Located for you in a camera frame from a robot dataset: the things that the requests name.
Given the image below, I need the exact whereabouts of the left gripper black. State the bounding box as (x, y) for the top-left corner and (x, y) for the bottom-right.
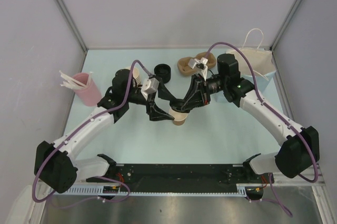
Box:
(124, 78), (177, 121)

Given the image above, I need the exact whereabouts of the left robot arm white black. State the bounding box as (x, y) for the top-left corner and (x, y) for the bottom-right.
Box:
(34, 69), (176, 194)

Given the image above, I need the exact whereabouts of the brown cup carrier stack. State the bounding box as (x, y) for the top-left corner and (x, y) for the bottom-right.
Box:
(177, 52), (216, 76)

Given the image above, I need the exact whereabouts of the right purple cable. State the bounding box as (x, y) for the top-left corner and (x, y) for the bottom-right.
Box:
(205, 42), (320, 218)

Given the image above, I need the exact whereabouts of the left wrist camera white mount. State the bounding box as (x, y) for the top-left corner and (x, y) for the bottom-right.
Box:
(141, 77), (160, 97)

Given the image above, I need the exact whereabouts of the stack of brown paper cups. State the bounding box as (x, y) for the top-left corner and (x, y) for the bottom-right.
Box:
(132, 67), (141, 87)

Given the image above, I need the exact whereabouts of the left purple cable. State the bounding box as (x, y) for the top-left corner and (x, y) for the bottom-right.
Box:
(31, 59), (156, 209)

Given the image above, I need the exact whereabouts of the single brown paper cup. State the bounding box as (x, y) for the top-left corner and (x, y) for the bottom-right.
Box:
(168, 108), (189, 126)

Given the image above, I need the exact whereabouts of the stack of black lids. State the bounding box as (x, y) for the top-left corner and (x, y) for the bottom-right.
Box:
(154, 64), (171, 84)

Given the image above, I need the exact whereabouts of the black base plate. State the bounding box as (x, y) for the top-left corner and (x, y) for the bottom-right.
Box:
(103, 164), (269, 188)

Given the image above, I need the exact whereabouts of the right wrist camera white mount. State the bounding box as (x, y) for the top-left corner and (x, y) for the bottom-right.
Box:
(188, 57), (208, 80)

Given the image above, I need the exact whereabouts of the light blue paper bag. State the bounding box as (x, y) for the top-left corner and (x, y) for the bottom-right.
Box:
(225, 28), (276, 93)

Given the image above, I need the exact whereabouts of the grey slotted cable duct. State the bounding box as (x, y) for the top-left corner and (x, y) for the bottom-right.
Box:
(63, 184), (259, 197)

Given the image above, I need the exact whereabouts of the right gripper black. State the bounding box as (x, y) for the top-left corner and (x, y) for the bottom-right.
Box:
(180, 74), (227, 110)

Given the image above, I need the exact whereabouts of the pink cup holder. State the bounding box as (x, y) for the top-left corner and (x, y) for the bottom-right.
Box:
(72, 73), (102, 107)

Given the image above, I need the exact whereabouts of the purple cable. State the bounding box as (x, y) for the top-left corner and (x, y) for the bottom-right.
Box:
(205, 42), (320, 218)
(31, 59), (156, 209)

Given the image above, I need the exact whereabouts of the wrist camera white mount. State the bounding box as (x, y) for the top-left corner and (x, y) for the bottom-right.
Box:
(141, 77), (160, 97)
(188, 57), (208, 80)

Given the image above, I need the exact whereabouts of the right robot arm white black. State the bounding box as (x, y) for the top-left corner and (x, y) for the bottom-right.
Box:
(180, 54), (320, 182)

